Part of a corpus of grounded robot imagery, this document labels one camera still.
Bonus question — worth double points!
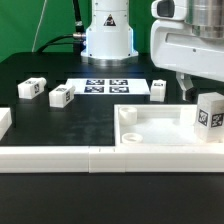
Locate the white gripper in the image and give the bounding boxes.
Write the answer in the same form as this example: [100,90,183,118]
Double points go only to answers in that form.
[150,20,224,102]

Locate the white square tabletop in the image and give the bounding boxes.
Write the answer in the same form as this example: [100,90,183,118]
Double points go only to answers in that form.
[114,105,224,148]

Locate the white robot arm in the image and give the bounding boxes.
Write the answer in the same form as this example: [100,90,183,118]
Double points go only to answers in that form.
[81,0,224,91]

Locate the white U-shaped obstacle fence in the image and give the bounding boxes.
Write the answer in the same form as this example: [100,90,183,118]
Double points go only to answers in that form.
[0,107,224,174]

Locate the white marker base plate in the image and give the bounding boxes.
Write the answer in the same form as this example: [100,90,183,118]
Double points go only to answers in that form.
[66,78,150,95]

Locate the black cables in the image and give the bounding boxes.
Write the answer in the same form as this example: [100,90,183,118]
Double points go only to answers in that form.
[35,0,88,54]

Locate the thin white cable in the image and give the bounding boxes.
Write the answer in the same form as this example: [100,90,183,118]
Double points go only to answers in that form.
[31,0,48,53]

